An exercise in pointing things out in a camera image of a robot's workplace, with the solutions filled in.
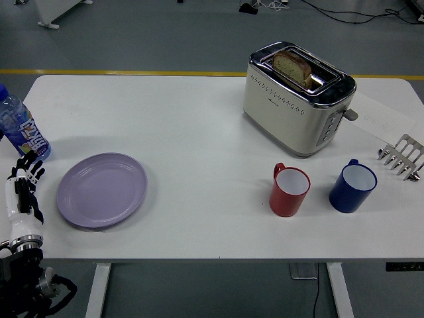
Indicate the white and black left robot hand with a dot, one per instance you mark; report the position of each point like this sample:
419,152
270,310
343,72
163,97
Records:
20,221

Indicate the lilac round plate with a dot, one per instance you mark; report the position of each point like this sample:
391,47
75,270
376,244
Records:
102,190

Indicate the blue labelled drink bottle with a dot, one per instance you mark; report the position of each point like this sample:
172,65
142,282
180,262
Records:
20,126

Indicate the white table leg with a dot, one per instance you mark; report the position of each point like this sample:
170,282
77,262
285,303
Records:
98,291
339,291

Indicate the white stand foot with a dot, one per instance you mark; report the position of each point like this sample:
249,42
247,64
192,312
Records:
58,11

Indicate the red mug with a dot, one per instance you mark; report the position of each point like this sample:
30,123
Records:
287,192

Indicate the cream and chrome toaster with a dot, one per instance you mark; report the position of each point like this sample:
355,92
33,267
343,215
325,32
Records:
295,109

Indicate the brown bread slice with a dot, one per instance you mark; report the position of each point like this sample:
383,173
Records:
291,69

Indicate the black power adapter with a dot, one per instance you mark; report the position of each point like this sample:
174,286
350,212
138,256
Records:
247,8

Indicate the blue mug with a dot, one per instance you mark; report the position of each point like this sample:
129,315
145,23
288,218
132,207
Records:
351,189

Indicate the white paper sheet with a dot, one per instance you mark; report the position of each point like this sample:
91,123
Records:
384,116

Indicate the black desk control panel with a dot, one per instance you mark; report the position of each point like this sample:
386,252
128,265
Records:
404,266

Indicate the silver metal toast rack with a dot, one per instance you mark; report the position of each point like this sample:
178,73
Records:
402,155

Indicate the grey metal bracket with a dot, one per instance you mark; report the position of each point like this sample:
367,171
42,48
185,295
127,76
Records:
303,271

